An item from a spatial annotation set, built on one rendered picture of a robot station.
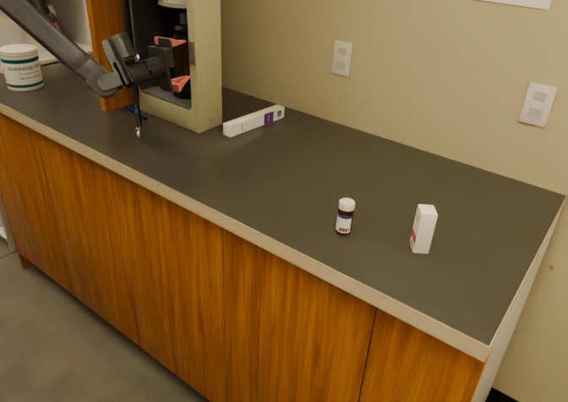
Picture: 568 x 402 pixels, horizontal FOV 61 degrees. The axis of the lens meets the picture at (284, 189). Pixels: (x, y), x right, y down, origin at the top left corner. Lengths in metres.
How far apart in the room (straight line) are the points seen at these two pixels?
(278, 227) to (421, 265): 0.33
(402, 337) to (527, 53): 0.84
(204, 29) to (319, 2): 0.42
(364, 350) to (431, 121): 0.79
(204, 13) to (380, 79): 0.60
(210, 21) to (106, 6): 0.38
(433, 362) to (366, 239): 0.30
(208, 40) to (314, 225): 0.70
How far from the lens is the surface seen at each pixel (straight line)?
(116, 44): 1.29
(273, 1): 1.87
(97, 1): 1.77
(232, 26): 2.02
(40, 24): 1.31
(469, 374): 1.08
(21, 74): 2.12
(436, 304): 1.02
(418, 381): 1.16
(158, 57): 1.34
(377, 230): 1.19
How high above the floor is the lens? 1.60
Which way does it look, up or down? 30 degrees down
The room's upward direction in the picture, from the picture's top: 3 degrees clockwise
